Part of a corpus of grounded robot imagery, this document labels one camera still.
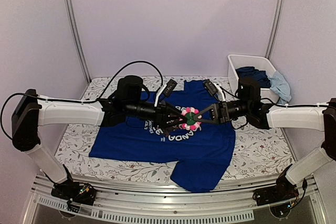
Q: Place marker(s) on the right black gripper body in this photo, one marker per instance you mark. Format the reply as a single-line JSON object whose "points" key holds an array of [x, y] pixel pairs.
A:
{"points": [[219, 112]]}

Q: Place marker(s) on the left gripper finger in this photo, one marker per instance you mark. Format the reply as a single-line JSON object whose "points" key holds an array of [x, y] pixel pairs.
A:
{"points": [[175, 123], [172, 112]]}

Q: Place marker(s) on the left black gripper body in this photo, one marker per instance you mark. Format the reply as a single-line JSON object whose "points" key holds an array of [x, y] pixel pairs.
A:
{"points": [[132, 108]]}

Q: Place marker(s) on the pink flower brooch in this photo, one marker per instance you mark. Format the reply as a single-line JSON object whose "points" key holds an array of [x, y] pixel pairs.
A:
{"points": [[191, 124]]}

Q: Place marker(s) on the blue printed t-shirt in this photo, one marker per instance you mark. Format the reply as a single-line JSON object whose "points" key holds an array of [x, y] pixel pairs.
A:
{"points": [[202, 152]]}

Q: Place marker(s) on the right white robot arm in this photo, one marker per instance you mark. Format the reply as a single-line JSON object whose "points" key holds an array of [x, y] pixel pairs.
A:
{"points": [[320, 117]]}

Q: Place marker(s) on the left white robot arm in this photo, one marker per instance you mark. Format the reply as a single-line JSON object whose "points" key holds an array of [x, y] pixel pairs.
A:
{"points": [[35, 110]]}

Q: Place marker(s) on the dark navy clothing in bin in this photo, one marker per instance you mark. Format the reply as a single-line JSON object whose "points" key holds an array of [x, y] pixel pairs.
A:
{"points": [[258, 75]]}

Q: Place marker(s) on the light blue cloth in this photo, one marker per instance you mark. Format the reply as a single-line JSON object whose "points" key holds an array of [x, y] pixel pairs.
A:
{"points": [[280, 87]]}

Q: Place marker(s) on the white plastic bin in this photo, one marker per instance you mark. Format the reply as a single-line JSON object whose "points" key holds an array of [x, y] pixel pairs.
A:
{"points": [[238, 61]]}

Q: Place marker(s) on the floral table cloth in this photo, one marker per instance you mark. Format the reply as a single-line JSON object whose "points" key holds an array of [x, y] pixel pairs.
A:
{"points": [[256, 153]]}

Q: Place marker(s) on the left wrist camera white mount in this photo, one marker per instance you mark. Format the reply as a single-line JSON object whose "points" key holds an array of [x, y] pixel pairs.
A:
{"points": [[165, 90]]}

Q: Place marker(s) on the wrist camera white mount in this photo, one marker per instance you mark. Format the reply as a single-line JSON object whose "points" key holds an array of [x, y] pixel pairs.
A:
{"points": [[214, 90], [165, 90]]}

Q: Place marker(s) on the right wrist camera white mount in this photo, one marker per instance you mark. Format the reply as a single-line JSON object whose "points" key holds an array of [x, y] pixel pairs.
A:
{"points": [[214, 90]]}

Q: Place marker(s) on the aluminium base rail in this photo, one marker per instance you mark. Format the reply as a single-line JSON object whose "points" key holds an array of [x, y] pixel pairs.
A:
{"points": [[139, 202]]}

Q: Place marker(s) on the right aluminium frame post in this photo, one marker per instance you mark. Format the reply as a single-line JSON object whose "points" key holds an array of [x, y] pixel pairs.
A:
{"points": [[274, 28]]}

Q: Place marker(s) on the aluminium frame post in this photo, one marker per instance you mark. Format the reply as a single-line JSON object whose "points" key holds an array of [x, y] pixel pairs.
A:
{"points": [[76, 40], [274, 28]]}

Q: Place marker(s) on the left aluminium frame post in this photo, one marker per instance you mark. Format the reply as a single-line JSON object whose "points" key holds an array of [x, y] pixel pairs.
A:
{"points": [[76, 40]]}

